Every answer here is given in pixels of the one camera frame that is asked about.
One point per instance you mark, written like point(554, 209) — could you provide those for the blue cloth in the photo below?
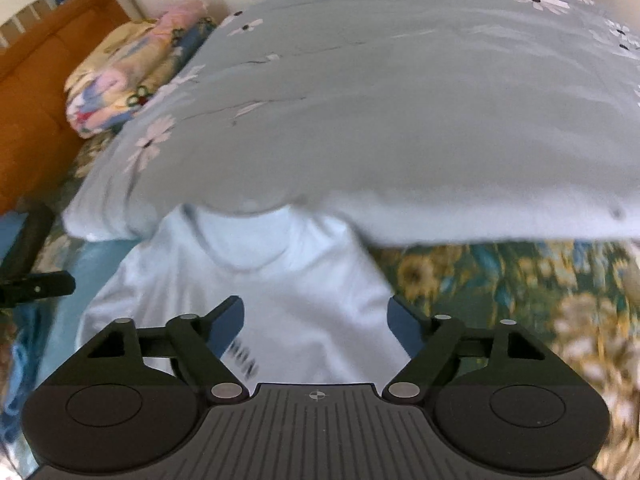
point(10, 240)

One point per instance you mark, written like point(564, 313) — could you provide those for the wooden headboard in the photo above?
point(30, 110)

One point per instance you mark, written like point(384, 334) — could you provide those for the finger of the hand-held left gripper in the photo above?
point(40, 287)

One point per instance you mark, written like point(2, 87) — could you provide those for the teal floral bed sheet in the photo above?
point(500, 300)

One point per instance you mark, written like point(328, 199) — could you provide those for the folded colourful cartoon quilt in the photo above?
point(115, 85)

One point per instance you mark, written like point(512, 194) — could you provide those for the light blue folded garment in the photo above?
point(25, 350)

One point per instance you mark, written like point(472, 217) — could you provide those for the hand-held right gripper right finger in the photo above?
point(405, 327)

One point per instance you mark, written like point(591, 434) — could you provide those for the grey-blue daisy print duvet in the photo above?
point(375, 125)

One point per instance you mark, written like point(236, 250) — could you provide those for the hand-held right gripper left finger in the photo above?
point(227, 325)

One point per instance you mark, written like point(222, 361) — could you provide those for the pale blue shirt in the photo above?
point(300, 300)

